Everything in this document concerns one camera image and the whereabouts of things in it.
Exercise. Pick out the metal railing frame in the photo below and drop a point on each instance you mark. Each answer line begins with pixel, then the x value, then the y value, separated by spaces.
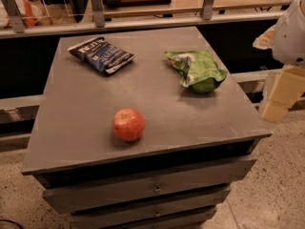
pixel 91 16

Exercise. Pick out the orange white bag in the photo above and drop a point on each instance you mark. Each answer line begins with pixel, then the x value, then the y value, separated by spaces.
pixel 30 13

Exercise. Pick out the top cabinet drawer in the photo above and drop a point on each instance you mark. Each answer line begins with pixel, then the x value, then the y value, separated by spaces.
pixel 116 190

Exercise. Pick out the red tomato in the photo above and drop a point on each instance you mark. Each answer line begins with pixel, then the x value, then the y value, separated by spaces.
pixel 128 124

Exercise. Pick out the grey drawer cabinet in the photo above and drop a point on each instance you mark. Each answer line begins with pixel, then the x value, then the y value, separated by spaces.
pixel 136 150

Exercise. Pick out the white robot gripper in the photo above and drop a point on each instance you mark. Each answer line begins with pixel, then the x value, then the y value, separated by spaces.
pixel 291 35

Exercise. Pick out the blue chip bag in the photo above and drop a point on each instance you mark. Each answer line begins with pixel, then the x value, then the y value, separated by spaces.
pixel 101 55

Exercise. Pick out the middle cabinet drawer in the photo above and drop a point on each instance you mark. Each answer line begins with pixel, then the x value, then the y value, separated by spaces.
pixel 151 208

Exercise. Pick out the green rice chip bag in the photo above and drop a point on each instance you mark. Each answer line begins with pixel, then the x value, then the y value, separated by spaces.
pixel 199 72

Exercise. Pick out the cabinet drawer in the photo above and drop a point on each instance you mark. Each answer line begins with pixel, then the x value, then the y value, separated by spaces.
pixel 170 221
pixel 116 190
pixel 151 208

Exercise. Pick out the bottom cabinet drawer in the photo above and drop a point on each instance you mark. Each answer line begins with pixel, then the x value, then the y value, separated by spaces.
pixel 170 221

